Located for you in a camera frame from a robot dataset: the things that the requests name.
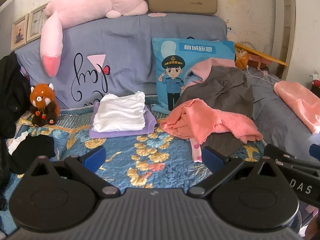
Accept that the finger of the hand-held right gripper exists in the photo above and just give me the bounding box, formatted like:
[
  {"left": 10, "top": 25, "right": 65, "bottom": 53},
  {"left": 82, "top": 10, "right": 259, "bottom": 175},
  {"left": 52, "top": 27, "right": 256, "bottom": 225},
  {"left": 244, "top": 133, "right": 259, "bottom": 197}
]
[
  {"left": 309, "top": 142, "right": 320, "bottom": 161},
  {"left": 264, "top": 144, "right": 320, "bottom": 178}
]

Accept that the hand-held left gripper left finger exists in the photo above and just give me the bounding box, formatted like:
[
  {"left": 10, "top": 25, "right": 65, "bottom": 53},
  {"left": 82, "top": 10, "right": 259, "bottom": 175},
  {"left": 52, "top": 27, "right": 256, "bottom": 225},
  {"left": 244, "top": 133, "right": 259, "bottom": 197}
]
[{"left": 24, "top": 146, "right": 121, "bottom": 198}]

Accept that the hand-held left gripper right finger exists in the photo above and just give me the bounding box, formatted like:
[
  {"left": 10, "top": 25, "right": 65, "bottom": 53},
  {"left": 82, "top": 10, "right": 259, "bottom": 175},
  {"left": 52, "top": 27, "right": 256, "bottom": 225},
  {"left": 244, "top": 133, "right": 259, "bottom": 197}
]
[{"left": 187, "top": 146, "right": 282, "bottom": 198}]

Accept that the coral pink fleece garment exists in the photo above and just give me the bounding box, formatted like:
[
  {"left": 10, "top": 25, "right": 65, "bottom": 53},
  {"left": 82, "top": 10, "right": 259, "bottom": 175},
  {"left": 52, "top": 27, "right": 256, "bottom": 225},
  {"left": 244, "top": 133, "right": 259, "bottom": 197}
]
[
  {"left": 160, "top": 98, "right": 264, "bottom": 144},
  {"left": 273, "top": 80, "right": 320, "bottom": 135}
]

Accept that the pink polka-dot garment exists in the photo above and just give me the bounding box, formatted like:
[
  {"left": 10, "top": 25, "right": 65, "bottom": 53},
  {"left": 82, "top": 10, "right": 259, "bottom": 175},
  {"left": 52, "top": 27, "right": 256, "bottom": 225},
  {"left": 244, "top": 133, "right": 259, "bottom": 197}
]
[{"left": 189, "top": 137, "right": 203, "bottom": 163}]

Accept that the grey bed sheet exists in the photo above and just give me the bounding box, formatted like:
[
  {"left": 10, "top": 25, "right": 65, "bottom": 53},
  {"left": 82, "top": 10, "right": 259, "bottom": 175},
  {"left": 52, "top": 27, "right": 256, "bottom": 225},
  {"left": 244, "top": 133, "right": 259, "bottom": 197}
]
[{"left": 241, "top": 67, "right": 320, "bottom": 153}]

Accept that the white folded shirt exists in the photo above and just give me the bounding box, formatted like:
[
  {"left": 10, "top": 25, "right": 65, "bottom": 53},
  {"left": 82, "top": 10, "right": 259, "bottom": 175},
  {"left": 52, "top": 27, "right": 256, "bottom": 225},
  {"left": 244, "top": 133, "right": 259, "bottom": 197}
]
[{"left": 92, "top": 91, "right": 147, "bottom": 133}]

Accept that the blue floral quilt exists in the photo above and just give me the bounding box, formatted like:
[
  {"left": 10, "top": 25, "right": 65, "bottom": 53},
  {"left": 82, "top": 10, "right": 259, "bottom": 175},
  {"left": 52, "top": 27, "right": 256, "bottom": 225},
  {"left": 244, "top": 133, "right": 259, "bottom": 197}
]
[{"left": 5, "top": 105, "right": 268, "bottom": 197}]

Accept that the black cloth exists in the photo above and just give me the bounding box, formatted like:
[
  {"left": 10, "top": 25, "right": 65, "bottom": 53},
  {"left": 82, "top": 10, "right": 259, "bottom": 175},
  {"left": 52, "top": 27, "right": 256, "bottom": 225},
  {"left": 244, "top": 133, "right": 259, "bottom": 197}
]
[{"left": 7, "top": 134, "right": 56, "bottom": 175}]

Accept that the purple folded garment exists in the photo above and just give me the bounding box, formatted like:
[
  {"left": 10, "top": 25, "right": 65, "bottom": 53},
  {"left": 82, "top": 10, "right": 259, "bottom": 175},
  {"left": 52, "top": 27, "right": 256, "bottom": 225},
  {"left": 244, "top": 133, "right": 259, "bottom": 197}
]
[{"left": 89, "top": 101, "right": 157, "bottom": 139}]

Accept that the dark grey garment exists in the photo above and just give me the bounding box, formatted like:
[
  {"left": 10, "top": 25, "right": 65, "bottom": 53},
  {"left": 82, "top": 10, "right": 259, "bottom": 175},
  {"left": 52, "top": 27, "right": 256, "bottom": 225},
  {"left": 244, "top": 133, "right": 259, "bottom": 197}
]
[{"left": 174, "top": 65, "right": 254, "bottom": 158}]

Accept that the red panda plush toy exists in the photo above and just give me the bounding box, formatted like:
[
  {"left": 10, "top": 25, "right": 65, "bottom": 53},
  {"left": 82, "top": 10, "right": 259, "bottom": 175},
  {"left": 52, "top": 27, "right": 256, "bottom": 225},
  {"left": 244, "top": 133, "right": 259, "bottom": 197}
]
[{"left": 29, "top": 83, "right": 61, "bottom": 127}]

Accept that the white frilled cloth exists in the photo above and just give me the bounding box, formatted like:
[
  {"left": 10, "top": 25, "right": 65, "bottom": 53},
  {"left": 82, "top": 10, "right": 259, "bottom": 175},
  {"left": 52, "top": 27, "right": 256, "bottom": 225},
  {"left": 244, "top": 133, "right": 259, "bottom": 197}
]
[{"left": 7, "top": 132, "right": 28, "bottom": 155}]

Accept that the light pink and blue garment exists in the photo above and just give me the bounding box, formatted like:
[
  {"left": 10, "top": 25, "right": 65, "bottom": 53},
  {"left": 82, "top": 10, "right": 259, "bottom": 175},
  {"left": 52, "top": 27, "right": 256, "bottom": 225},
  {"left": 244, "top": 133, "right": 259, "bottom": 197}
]
[{"left": 182, "top": 57, "right": 237, "bottom": 90}]

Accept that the pink basket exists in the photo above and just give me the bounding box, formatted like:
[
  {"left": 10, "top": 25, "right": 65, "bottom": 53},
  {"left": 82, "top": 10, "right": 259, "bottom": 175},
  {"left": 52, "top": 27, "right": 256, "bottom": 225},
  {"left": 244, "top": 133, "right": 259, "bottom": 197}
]
[{"left": 247, "top": 54, "right": 272, "bottom": 72}]

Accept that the yellow wooden board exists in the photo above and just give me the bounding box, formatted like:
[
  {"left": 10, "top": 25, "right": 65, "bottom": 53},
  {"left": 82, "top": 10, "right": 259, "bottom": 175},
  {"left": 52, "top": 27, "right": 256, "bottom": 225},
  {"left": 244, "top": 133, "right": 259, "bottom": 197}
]
[{"left": 235, "top": 43, "right": 288, "bottom": 67}]

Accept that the orange bag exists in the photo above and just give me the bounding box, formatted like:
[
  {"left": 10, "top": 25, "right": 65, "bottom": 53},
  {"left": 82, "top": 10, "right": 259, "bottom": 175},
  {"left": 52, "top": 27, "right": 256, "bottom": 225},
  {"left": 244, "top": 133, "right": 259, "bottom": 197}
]
[{"left": 234, "top": 47, "right": 250, "bottom": 70}]

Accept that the blue cartoon officer pillow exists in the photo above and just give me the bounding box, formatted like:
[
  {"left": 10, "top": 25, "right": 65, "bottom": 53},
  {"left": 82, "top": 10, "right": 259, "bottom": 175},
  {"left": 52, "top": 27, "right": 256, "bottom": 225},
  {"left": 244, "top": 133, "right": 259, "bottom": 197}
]
[{"left": 151, "top": 37, "right": 236, "bottom": 115}]

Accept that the black jacket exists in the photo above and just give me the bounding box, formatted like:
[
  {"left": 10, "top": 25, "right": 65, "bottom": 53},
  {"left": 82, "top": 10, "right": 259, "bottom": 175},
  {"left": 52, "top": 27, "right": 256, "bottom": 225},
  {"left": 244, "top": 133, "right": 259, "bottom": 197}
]
[{"left": 0, "top": 51, "right": 32, "bottom": 139}]

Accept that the lavender script printed duvet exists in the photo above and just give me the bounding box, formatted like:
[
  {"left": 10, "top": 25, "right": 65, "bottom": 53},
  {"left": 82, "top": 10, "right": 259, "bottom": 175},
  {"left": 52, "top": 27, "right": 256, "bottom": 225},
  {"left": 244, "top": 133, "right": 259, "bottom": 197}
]
[{"left": 14, "top": 12, "right": 228, "bottom": 109}]

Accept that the framed picture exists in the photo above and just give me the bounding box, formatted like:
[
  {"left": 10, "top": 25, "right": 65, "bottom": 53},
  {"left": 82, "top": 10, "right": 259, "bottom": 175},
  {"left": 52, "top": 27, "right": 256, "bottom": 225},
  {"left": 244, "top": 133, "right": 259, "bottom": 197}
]
[
  {"left": 10, "top": 14, "right": 29, "bottom": 52},
  {"left": 26, "top": 2, "right": 50, "bottom": 43}
]

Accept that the long pink plush toy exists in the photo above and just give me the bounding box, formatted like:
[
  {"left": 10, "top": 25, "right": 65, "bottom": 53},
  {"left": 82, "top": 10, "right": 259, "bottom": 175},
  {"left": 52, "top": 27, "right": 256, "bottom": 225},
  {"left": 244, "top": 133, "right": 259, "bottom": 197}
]
[{"left": 40, "top": 0, "right": 149, "bottom": 78}]

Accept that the white cable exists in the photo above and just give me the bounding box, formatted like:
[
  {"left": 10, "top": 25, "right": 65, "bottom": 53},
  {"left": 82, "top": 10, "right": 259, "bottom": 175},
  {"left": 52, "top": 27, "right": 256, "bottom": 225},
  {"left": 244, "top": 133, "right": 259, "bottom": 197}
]
[{"left": 244, "top": 65, "right": 282, "bottom": 83}]

